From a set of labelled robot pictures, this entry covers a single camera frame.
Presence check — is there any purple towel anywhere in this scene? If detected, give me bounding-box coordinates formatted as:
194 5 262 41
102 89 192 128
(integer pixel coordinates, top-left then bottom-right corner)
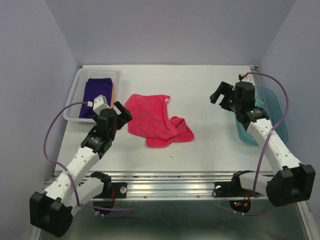
79 78 113 119

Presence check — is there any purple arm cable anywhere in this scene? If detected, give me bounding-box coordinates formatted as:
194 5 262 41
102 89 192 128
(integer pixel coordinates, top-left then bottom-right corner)
43 101 135 219
233 72 291 217

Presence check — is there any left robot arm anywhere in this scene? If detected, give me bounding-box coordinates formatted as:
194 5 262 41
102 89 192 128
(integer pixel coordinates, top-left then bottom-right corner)
29 95 132 238

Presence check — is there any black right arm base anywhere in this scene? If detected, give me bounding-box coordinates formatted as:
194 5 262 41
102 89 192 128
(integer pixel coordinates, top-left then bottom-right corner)
212 170 261 215

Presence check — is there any orange polka dot towel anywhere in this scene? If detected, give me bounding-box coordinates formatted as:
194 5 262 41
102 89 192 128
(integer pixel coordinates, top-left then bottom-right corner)
110 83 116 108

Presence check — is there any blue plastic tub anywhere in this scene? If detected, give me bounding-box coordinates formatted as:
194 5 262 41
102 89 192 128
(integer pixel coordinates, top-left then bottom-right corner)
235 86 288 146

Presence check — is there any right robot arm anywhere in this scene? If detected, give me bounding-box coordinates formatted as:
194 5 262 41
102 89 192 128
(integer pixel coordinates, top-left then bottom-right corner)
210 81 316 207

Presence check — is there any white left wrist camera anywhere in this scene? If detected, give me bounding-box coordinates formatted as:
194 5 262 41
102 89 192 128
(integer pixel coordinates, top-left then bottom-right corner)
86 95 111 115

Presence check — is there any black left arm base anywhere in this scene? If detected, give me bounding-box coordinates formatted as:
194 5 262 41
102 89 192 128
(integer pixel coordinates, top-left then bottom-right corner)
90 171 128 217

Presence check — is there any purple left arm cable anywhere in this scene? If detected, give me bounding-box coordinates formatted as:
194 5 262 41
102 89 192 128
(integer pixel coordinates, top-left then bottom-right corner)
43 101 135 219

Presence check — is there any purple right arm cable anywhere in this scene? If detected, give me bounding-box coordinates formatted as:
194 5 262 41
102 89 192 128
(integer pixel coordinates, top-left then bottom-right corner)
233 72 291 217

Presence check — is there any white plastic basket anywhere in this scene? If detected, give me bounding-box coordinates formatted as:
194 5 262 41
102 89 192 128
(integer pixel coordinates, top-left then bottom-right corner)
63 65 123 123

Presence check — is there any aluminium mounting rail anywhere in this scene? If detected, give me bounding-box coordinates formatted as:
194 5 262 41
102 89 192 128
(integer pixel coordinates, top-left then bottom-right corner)
41 171 308 201

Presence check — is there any pink towel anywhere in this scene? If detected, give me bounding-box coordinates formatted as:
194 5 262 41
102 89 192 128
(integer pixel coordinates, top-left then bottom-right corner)
124 94 195 148

